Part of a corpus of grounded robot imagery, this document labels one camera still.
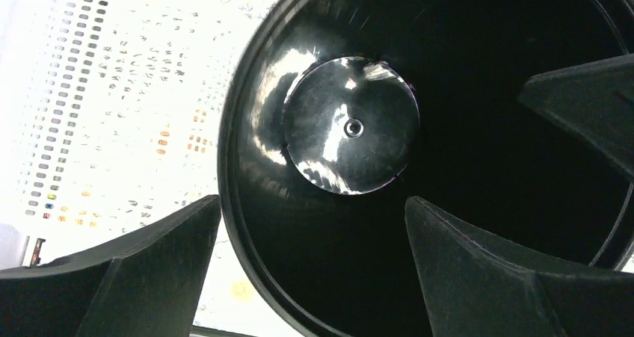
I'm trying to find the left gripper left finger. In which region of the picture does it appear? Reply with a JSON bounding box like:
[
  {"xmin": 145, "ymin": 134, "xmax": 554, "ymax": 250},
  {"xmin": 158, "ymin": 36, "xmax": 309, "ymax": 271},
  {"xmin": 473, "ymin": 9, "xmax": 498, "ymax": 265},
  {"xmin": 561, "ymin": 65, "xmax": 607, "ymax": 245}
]
[{"xmin": 1, "ymin": 195, "xmax": 221, "ymax": 336}]

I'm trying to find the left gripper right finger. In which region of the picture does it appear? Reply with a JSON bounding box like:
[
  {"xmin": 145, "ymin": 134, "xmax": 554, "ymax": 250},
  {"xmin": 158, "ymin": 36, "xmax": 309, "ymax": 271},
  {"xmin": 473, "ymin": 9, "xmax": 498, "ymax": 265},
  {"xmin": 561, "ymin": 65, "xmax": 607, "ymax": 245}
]
[{"xmin": 405, "ymin": 197, "xmax": 633, "ymax": 336}]

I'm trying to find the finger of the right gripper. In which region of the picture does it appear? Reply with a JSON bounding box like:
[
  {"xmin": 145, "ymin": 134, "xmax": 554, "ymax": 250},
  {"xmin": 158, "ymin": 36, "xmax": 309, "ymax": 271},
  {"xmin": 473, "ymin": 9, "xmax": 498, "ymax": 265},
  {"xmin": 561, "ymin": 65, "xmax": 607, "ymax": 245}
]
[{"xmin": 518, "ymin": 54, "xmax": 633, "ymax": 181}]

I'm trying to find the floral patterned table mat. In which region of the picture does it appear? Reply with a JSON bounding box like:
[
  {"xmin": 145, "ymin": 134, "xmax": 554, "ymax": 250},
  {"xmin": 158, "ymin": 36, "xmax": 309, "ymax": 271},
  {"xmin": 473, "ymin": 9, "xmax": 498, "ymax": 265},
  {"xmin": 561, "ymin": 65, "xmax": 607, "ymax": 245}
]
[{"xmin": 188, "ymin": 0, "xmax": 308, "ymax": 337}]

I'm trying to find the black round bucket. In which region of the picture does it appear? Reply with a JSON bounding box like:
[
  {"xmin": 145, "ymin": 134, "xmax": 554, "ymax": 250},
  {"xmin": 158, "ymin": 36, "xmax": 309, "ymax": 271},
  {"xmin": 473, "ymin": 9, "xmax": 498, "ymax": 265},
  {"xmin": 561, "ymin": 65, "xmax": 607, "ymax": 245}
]
[{"xmin": 218, "ymin": 0, "xmax": 633, "ymax": 336}]

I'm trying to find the white perforated basket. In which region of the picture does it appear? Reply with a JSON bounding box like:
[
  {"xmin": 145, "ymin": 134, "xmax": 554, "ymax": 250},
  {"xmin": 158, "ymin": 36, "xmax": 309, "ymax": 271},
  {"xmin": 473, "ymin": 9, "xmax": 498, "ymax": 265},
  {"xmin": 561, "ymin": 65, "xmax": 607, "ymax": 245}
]
[{"xmin": 0, "ymin": 0, "xmax": 278, "ymax": 276}]

